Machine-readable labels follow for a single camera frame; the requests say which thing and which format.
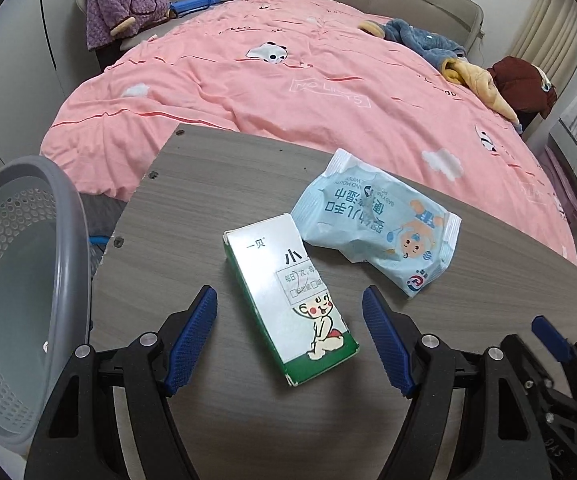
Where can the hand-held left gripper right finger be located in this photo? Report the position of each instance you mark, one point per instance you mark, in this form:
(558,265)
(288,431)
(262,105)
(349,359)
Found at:
(386,345)

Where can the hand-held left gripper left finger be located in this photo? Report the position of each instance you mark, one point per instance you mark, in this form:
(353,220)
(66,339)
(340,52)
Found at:
(193,340)

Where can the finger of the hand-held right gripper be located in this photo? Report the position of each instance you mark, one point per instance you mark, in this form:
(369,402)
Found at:
(525,362)
(550,337)

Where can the green and white carton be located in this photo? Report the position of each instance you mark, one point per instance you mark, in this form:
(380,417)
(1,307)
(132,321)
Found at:
(268,285)

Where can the grey perforated plastic basket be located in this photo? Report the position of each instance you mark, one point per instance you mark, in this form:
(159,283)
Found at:
(63,200)

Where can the light blue wet wipes packet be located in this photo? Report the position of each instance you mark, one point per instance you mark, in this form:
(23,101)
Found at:
(368,220)

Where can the white side table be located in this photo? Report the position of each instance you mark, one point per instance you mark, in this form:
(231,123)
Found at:
(540,132)

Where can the pink printed blanket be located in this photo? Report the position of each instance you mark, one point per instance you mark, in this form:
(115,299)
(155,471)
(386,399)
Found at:
(218,85)

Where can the dark red garment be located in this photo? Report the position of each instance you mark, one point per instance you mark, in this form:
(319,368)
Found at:
(518,80)

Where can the yellow fleece garment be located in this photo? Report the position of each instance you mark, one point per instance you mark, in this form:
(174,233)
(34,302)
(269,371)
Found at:
(478,80)

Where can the blue fleece garment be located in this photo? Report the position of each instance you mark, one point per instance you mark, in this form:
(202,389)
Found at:
(418,40)

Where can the beige curtain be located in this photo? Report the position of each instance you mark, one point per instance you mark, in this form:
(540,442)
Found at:
(553,25)

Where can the white wardrobe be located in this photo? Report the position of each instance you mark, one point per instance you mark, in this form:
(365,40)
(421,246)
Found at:
(18,60)

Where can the purple fleece robe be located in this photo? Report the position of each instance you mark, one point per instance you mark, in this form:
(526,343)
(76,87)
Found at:
(118,0)

